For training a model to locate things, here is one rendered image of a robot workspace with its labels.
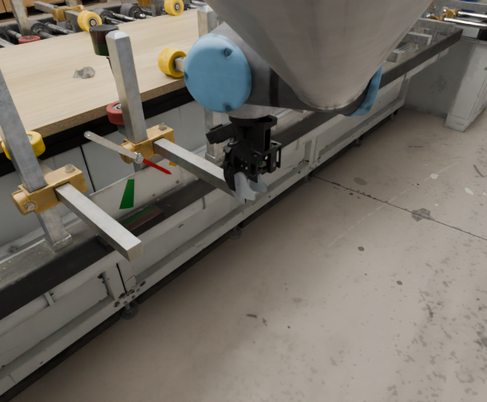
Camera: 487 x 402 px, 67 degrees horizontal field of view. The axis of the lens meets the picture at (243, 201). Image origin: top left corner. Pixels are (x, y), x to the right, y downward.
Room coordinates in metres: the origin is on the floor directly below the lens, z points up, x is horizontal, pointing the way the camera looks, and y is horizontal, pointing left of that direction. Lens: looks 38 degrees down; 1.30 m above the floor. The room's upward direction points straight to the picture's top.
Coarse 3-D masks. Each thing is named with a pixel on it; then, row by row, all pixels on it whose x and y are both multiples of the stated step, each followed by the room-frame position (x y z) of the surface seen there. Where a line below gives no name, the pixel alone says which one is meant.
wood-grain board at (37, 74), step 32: (128, 32) 1.67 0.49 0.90; (160, 32) 1.67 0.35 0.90; (192, 32) 1.67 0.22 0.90; (0, 64) 1.26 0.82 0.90; (32, 64) 1.26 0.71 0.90; (64, 64) 1.26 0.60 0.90; (96, 64) 1.26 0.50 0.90; (32, 96) 0.98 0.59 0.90; (64, 96) 0.98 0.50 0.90; (96, 96) 0.98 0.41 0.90; (32, 128) 0.79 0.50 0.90; (64, 128) 0.83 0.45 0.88
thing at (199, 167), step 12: (120, 132) 0.90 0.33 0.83; (156, 144) 0.79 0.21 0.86; (168, 144) 0.78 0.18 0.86; (168, 156) 0.76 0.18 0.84; (180, 156) 0.73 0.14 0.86; (192, 156) 0.73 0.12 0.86; (192, 168) 0.70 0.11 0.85; (204, 168) 0.68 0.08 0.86; (216, 168) 0.68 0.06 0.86; (204, 180) 0.67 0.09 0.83; (216, 180) 0.65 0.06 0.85; (228, 192) 0.62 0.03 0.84
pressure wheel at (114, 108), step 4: (112, 104) 0.91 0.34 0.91; (116, 104) 0.91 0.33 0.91; (120, 104) 0.90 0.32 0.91; (108, 108) 0.88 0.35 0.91; (112, 108) 0.88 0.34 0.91; (116, 108) 0.89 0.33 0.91; (120, 108) 0.89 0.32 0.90; (108, 112) 0.87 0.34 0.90; (112, 112) 0.87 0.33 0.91; (116, 112) 0.86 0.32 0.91; (120, 112) 0.86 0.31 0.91; (108, 116) 0.88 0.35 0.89; (112, 116) 0.87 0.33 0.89; (116, 116) 0.86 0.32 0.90; (120, 116) 0.86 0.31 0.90; (112, 120) 0.87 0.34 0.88; (116, 120) 0.86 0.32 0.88; (120, 120) 0.86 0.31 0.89; (120, 124) 0.86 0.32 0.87
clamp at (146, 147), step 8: (152, 128) 0.85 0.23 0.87; (168, 128) 0.85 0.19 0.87; (152, 136) 0.80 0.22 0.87; (160, 136) 0.81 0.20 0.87; (168, 136) 0.83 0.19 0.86; (120, 144) 0.77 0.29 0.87; (128, 144) 0.77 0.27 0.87; (136, 144) 0.76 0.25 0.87; (144, 144) 0.78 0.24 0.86; (152, 144) 0.79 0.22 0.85; (144, 152) 0.77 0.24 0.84; (152, 152) 0.79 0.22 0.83; (128, 160) 0.75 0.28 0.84
